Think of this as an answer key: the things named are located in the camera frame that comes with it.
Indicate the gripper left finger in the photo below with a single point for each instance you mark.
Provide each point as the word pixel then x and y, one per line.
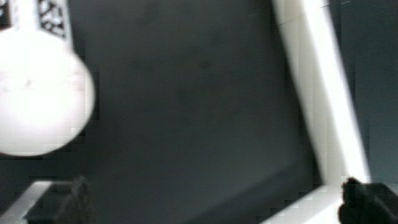
pixel 54 203

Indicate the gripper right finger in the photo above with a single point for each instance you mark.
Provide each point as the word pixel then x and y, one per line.
pixel 370 203

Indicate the white lamp bulb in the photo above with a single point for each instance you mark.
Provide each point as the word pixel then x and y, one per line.
pixel 47 87

